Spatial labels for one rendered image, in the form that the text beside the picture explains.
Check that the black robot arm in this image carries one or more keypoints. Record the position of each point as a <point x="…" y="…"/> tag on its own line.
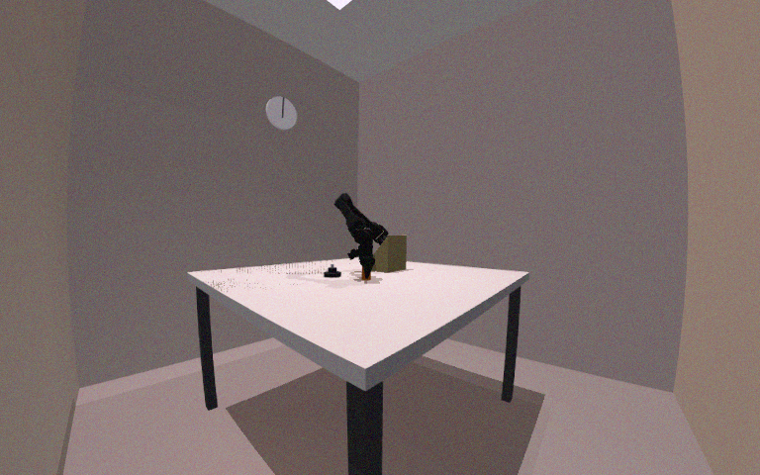
<point x="356" y="222"/>

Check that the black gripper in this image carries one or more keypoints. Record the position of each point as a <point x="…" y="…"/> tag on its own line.
<point x="366" y="259"/>

